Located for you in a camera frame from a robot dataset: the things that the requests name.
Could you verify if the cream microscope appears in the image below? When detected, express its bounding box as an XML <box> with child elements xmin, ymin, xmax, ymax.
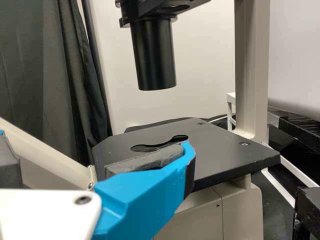
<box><xmin>0</xmin><ymin>0</ymin><xmax>281</xmax><ymax>240</ymax></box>

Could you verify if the white box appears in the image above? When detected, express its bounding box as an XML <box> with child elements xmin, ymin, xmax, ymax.
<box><xmin>84</xmin><ymin>0</ymin><xmax>320</xmax><ymax>131</ymax></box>

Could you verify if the black platform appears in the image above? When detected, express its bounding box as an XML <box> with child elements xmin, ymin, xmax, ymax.
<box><xmin>226</xmin><ymin>91</ymin><xmax>320</xmax><ymax>208</ymax></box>

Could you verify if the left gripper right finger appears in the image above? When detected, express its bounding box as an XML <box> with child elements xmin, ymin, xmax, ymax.
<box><xmin>92</xmin><ymin>139</ymin><xmax>197</xmax><ymax>240</ymax></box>

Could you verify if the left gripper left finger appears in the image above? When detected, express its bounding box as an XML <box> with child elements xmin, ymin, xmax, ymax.
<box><xmin>0</xmin><ymin>128</ymin><xmax>21</xmax><ymax>189</ymax></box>

